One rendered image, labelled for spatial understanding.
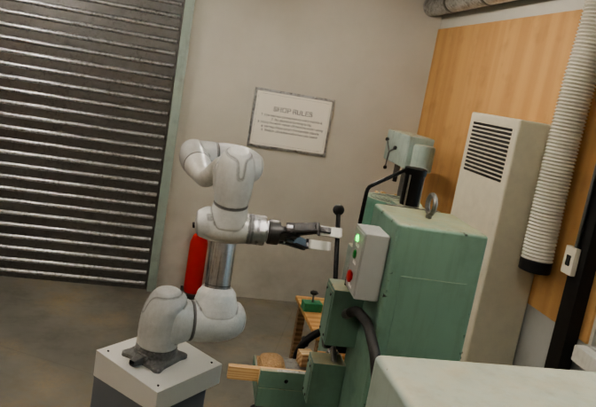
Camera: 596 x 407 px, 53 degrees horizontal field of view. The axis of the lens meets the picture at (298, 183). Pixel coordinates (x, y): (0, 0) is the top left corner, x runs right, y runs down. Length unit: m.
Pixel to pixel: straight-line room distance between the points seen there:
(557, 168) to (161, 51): 2.87
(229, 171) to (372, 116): 3.31
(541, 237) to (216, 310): 1.63
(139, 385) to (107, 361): 0.18
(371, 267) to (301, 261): 3.61
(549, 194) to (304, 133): 2.25
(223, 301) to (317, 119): 2.71
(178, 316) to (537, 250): 1.75
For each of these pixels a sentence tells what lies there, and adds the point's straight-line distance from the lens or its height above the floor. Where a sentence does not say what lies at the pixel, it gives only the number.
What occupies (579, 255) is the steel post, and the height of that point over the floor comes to 1.24.
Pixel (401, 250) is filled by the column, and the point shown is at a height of 1.46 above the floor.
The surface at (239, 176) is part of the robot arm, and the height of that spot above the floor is 1.51.
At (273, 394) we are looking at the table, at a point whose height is 0.88.
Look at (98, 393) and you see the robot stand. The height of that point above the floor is 0.54.
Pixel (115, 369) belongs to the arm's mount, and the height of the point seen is 0.67.
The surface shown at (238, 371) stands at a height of 0.92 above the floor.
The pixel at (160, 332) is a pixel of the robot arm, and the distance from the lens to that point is 2.28.
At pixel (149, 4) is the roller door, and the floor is 2.16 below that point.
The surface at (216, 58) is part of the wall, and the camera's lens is 4.66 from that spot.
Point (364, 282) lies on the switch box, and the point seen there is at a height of 1.36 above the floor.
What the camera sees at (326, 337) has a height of 1.17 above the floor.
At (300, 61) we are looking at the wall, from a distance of 4.73.
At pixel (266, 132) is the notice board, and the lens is 4.71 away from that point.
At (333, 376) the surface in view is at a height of 1.05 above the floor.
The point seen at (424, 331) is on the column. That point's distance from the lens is 1.46.
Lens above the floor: 1.79
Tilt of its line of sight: 9 degrees down
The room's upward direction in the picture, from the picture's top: 10 degrees clockwise
